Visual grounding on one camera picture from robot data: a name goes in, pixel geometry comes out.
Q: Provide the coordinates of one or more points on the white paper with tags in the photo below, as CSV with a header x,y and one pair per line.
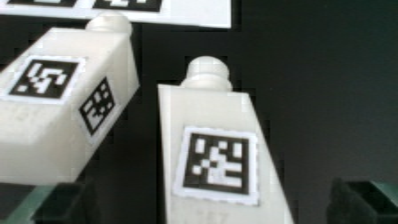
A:
x,y
205,13

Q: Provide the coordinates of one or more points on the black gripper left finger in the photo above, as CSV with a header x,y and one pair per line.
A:
x,y
70,206

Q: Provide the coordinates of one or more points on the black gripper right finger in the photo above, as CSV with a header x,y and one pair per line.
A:
x,y
363,202

